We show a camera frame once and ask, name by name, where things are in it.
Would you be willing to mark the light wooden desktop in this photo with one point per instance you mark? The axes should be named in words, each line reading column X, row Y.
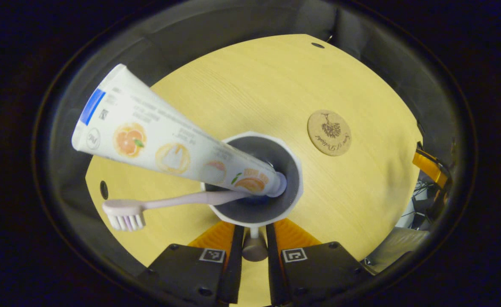
column 254, row 85

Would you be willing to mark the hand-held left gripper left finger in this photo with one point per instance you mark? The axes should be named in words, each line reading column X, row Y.
column 234, row 264

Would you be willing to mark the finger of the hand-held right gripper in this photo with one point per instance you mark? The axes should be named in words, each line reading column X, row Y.
column 429, row 164

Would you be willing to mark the round cork coaster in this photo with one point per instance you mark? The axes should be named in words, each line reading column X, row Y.
column 329, row 132

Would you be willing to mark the pale pink toothbrush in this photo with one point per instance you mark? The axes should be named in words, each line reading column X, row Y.
column 169, row 200

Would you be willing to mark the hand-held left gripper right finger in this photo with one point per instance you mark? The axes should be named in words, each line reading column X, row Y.
column 274, row 264

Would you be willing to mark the white toothpaste tube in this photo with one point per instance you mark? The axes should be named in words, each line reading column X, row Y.
column 148, row 128

